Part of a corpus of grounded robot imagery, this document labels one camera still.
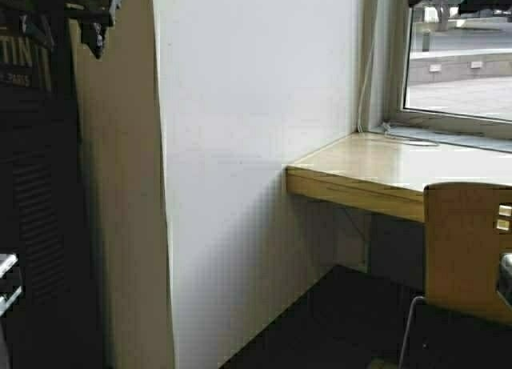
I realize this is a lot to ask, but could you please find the white robot base left corner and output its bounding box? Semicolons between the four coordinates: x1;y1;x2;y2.
1;254;22;316

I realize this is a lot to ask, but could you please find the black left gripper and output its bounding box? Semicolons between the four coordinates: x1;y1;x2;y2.
64;0;122;59

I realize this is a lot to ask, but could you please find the white robot base right corner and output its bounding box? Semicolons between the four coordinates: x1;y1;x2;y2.
497;253;512;307

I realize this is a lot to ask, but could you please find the white wall cable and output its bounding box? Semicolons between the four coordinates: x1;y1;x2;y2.
356;8;379;134

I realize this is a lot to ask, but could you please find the window frame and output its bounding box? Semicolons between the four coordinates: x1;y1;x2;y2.
357;0;511;139

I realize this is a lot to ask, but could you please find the long wooden window counter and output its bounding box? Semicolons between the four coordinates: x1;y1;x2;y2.
286;133;511;223

